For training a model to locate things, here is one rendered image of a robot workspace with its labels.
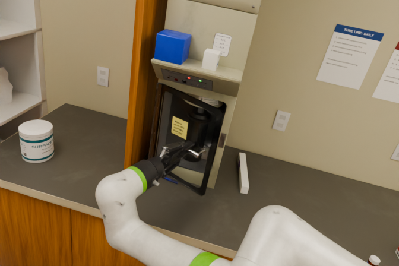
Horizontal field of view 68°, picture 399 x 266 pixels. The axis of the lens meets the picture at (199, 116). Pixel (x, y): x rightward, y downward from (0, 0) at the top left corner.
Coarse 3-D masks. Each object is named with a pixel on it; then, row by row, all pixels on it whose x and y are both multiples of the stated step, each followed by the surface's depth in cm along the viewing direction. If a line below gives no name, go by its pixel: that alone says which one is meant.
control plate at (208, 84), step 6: (162, 72) 108; (168, 72) 107; (174, 72) 106; (168, 78) 112; (174, 78) 110; (180, 78) 109; (186, 78) 107; (192, 78) 106; (198, 78) 105; (186, 84) 112; (192, 84) 111; (204, 84) 108; (210, 84) 107
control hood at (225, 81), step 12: (156, 60) 103; (192, 60) 110; (156, 72) 110; (180, 72) 104; (192, 72) 102; (204, 72) 100; (216, 72) 102; (228, 72) 104; (240, 72) 107; (216, 84) 105; (228, 84) 103
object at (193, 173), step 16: (176, 96) 114; (160, 112) 121; (176, 112) 116; (192, 112) 111; (208, 112) 107; (160, 128) 124; (192, 128) 114; (208, 128) 109; (160, 144) 127; (208, 144) 111; (192, 160) 119; (208, 160) 114; (176, 176) 127; (192, 176) 121; (208, 176) 117
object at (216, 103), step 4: (192, 96) 121; (196, 96) 121; (200, 96) 120; (204, 100) 120; (208, 100) 120; (212, 100) 121; (216, 100) 122; (212, 104) 121; (216, 104) 122; (220, 104) 124
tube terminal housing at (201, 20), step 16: (176, 0) 104; (176, 16) 106; (192, 16) 105; (208, 16) 104; (224, 16) 102; (240, 16) 101; (256, 16) 100; (192, 32) 107; (208, 32) 106; (224, 32) 105; (240, 32) 104; (192, 48) 110; (208, 48) 108; (240, 48) 106; (224, 64) 110; (240, 64) 108; (160, 80) 118; (208, 96) 116; (224, 96) 115; (224, 128) 121; (224, 144) 124
